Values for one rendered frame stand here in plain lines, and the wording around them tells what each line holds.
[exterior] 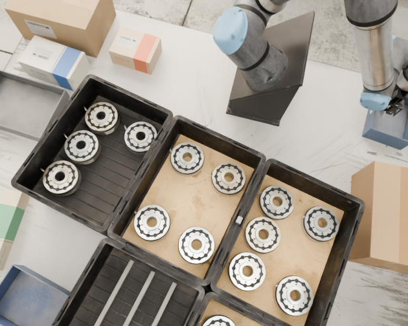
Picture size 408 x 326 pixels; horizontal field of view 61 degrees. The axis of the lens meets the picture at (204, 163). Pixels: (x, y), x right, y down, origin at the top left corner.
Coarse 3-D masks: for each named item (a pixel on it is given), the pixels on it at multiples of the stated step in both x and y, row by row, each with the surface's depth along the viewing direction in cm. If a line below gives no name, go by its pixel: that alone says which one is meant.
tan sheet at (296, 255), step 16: (256, 208) 103; (304, 208) 104; (336, 208) 105; (288, 224) 102; (320, 224) 103; (240, 240) 100; (288, 240) 101; (304, 240) 101; (272, 256) 99; (288, 256) 99; (304, 256) 100; (320, 256) 100; (224, 272) 97; (272, 272) 98; (288, 272) 98; (304, 272) 98; (320, 272) 98; (224, 288) 96; (256, 288) 96; (272, 288) 96; (256, 304) 95; (272, 304) 95; (288, 320) 94; (304, 320) 94
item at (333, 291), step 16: (272, 160) 98; (304, 176) 97; (256, 192) 95; (336, 192) 96; (240, 224) 93; (352, 240) 92; (224, 256) 89; (336, 288) 87; (240, 304) 85; (272, 320) 84
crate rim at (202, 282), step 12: (180, 120) 101; (168, 132) 99; (216, 132) 100; (240, 144) 99; (156, 156) 97; (264, 156) 98; (144, 168) 96; (252, 180) 96; (132, 192) 93; (240, 204) 93; (120, 216) 91; (240, 216) 92; (108, 228) 90; (120, 240) 89; (228, 240) 90; (144, 252) 88; (168, 264) 87; (216, 264) 88; (192, 276) 87
